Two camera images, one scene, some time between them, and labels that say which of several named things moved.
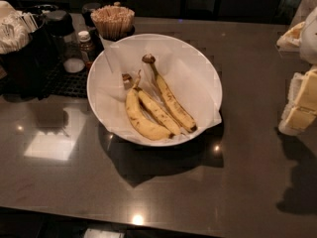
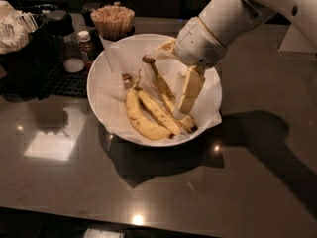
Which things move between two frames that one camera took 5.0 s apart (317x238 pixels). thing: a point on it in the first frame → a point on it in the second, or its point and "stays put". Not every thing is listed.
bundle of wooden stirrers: [114, 22] stays put
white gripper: [309, 39] → [194, 45]
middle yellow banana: [157, 112] stays put
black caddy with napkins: [30, 57] stays put
